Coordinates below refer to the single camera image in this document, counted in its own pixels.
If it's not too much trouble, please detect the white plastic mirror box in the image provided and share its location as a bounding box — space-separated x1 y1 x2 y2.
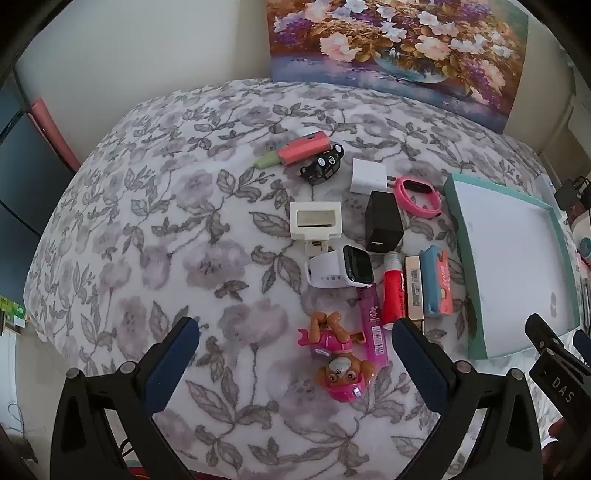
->
289 201 342 257

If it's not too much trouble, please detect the pink board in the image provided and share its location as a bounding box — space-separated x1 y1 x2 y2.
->
28 98 81 172

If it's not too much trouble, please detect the teal and white tray box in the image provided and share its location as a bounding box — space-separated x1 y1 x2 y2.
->
443 172 580 361

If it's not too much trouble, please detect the white smartwatch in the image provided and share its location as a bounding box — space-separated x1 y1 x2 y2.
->
308 244 376 289

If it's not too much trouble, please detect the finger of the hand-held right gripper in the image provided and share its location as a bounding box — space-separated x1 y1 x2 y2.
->
573 329 591 365
525 313 566 358

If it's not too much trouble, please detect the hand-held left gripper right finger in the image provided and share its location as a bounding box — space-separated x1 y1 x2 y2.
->
392 318 543 480

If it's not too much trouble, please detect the black charger plug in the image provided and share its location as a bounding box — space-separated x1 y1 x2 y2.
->
365 191 406 254

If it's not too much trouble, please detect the blue and pink case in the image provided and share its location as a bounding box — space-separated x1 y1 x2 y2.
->
419 244 455 318

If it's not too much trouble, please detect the black toy car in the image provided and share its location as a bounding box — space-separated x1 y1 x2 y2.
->
299 143 345 185

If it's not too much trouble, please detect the red plastic bottle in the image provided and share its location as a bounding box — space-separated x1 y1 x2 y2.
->
379 251 407 324

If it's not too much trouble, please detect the floral still life painting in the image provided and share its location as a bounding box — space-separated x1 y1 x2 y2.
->
266 0 529 134

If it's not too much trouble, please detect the green packet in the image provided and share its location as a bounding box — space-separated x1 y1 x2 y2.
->
0 295 28 330

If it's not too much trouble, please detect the gold rectangular box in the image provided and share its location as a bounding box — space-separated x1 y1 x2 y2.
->
404 254 426 333

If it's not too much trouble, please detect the dark blue cabinet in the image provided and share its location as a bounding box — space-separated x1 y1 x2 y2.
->
0 88 77 296

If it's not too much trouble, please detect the grey floral blanket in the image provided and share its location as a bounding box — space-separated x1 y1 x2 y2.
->
23 78 578 480

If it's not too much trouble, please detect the pink fitness band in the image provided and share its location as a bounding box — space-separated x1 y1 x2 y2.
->
394 176 443 217

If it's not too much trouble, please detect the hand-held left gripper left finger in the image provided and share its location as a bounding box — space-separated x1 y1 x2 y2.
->
50 316 201 480

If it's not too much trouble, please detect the white charger plug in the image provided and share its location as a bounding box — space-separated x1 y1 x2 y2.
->
349 158 399 196

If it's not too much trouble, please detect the pink toy pup figure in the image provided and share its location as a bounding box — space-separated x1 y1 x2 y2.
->
298 311 380 402

